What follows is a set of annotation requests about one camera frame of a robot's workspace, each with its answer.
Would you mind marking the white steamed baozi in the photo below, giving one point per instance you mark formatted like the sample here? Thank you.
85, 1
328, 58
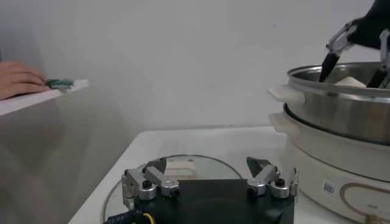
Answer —
350, 82

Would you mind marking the person's bare hand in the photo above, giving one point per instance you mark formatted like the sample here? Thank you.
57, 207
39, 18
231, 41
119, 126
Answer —
18, 79

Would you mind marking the green handheld device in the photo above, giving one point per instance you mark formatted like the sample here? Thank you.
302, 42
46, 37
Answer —
59, 83

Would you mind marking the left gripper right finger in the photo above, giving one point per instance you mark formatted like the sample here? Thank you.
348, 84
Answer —
265, 176

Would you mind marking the stainless steel steamer basket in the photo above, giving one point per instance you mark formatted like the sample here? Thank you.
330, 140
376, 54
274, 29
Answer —
341, 112

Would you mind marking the glass pot lid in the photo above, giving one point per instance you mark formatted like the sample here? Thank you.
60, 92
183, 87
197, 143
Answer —
210, 169

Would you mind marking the white electric cooker base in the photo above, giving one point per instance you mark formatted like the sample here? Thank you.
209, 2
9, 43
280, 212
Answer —
320, 164

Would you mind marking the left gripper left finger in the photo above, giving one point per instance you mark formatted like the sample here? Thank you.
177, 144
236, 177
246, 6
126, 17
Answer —
155, 178

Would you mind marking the white side table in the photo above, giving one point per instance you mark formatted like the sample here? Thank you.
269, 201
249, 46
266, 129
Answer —
42, 95

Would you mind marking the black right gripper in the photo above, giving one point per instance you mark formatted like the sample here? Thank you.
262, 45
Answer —
371, 27

